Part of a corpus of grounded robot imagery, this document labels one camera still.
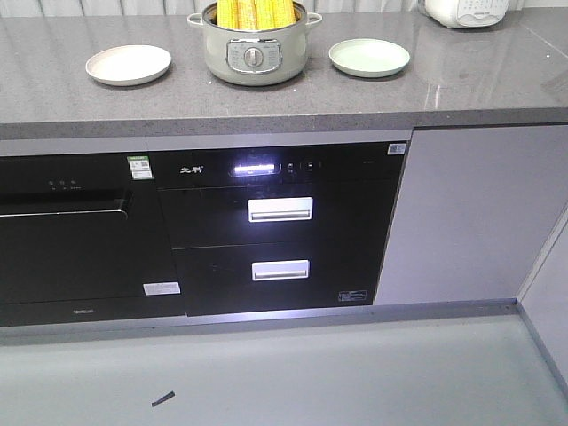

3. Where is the grey side cabinet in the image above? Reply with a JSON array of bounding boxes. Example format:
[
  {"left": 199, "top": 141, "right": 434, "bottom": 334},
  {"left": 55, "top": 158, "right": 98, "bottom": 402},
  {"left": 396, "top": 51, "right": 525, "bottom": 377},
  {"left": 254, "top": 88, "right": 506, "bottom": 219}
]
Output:
[{"left": 517, "top": 212, "right": 567, "bottom": 388}]

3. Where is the upper silver drawer handle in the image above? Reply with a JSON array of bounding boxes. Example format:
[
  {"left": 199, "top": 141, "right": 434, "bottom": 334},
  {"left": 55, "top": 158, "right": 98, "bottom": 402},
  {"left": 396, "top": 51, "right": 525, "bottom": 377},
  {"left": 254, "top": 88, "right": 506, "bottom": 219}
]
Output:
[{"left": 247, "top": 197, "right": 313, "bottom": 223}]

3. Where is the black disinfection cabinet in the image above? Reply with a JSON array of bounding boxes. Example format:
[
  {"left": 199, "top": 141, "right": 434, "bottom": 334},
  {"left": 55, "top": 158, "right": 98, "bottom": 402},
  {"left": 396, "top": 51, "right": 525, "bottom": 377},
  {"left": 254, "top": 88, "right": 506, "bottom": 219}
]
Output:
[{"left": 150, "top": 142, "right": 406, "bottom": 316}]

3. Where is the lower silver drawer handle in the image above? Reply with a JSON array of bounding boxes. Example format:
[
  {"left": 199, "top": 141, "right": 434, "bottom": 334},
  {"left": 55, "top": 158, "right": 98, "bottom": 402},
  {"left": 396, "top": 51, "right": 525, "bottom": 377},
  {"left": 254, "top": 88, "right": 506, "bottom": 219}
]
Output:
[{"left": 251, "top": 259, "right": 311, "bottom": 281}]

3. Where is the light green round plate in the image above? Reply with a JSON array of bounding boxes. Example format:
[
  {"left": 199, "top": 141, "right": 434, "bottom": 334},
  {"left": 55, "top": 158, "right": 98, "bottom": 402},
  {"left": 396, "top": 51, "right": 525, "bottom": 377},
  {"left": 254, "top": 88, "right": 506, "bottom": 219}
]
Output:
[{"left": 328, "top": 38, "right": 410, "bottom": 78}]

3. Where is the white round plate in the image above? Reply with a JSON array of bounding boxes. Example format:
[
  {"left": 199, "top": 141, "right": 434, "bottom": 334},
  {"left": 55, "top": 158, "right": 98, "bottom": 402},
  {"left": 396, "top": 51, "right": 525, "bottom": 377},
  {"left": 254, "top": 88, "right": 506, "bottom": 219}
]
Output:
[{"left": 85, "top": 45, "right": 172, "bottom": 87}]

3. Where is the silver drawer handle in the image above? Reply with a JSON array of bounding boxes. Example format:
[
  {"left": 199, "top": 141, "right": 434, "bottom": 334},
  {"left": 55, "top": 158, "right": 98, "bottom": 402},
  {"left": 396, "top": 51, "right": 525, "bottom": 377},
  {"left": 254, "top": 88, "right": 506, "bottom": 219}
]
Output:
[
  {"left": 247, "top": 197, "right": 313, "bottom": 223},
  {"left": 251, "top": 259, "right": 311, "bottom": 281}
]

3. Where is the yellow corn cob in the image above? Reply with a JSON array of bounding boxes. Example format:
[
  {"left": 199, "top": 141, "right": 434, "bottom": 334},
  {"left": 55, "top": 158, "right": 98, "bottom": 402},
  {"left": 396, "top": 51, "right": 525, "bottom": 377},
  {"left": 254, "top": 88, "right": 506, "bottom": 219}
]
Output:
[
  {"left": 216, "top": 0, "right": 239, "bottom": 29},
  {"left": 272, "top": 0, "right": 296, "bottom": 28},
  {"left": 255, "top": 0, "right": 275, "bottom": 30}
]

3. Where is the green electric cooking pot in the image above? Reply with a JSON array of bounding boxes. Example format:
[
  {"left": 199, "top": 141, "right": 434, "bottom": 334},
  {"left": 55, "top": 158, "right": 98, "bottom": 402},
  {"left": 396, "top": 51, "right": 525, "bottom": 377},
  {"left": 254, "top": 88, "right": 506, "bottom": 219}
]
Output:
[{"left": 187, "top": 3, "right": 323, "bottom": 86}]

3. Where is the grey cabinet door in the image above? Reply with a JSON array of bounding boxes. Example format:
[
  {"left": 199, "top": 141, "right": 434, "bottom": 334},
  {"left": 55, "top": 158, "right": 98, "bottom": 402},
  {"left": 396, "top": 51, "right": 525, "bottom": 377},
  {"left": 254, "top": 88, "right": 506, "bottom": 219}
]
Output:
[{"left": 375, "top": 126, "right": 567, "bottom": 305}]

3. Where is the white rice cooker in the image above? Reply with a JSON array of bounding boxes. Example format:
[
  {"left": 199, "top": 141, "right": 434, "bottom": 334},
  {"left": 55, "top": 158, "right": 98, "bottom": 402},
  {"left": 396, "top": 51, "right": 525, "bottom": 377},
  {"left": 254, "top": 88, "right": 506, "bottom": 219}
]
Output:
[{"left": 424, "top": 0, "right": 509, "bottom": 28}]

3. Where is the pale patched corn cob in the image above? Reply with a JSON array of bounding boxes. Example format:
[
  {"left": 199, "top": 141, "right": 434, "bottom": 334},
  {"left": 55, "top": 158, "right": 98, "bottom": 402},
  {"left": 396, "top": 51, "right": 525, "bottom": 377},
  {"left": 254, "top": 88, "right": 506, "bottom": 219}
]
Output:
[{"left": 237, "top": 0, "right": 257, "bottom": 30}]

